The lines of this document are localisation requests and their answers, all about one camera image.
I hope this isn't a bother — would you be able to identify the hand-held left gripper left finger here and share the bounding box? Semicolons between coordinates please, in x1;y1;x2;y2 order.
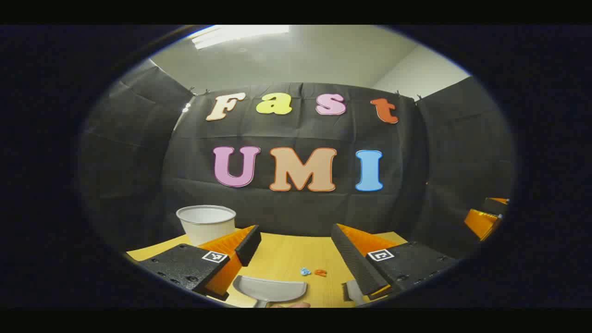
138;225;262;302

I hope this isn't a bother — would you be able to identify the wooden desktop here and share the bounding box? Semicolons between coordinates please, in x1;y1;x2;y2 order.
126;230;407;308

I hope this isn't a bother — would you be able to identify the white ribbed garbage bin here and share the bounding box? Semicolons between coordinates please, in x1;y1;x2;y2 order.
176;205;237;247

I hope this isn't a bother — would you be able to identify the grey plastic dustpan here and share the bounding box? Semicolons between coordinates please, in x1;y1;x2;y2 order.
232;275;308;308

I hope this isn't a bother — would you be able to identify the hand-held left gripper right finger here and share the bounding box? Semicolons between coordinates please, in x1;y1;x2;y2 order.
330;223;461;299

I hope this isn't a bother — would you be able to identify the small grey broom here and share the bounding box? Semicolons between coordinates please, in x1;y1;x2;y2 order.
343;279;368;307

